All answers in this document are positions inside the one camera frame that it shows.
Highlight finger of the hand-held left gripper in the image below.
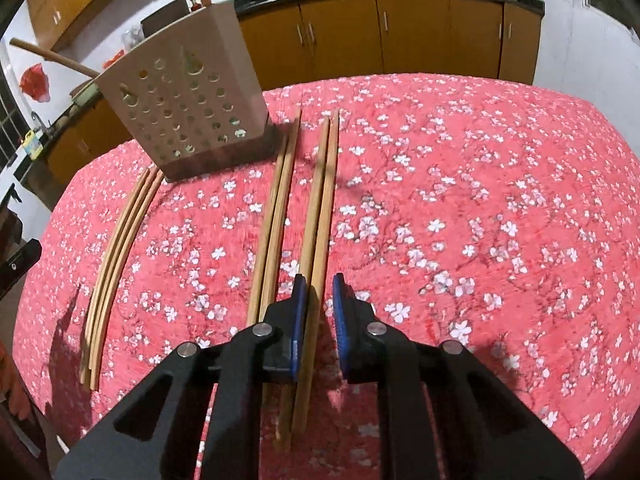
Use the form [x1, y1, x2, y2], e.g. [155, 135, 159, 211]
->
[0, 238, 44, 297]

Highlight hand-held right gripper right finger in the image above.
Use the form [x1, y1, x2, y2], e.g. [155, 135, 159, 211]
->
[333, 273, 584, 480]

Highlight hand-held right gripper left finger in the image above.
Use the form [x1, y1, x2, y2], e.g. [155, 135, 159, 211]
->
[55, 274, 307, 480]

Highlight beige perforated utensil holder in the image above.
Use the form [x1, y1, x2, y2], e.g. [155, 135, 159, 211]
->
[95, 0, 284, 182]

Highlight person's foot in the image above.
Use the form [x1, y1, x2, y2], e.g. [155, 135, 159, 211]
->
[0, 342, 34, 422]

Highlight yellow bottle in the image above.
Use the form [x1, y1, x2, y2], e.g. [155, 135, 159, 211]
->
[22, 129, 47, 162]

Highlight brown side cabinets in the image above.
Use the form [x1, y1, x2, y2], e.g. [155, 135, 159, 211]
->
[45, 105, 137, 187]

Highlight red floral tablecloth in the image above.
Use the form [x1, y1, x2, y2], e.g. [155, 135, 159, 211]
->
[12, 72, 640, 480]

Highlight red plastic bag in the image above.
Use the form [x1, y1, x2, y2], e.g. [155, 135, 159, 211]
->
[19, 62, 52, 102]

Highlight green bowl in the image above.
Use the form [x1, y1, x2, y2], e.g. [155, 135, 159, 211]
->
[74, 82, 102, 107]

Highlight brown base kitchen cabinets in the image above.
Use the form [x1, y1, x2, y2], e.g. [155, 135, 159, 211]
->
[235, 0, 544, 92]

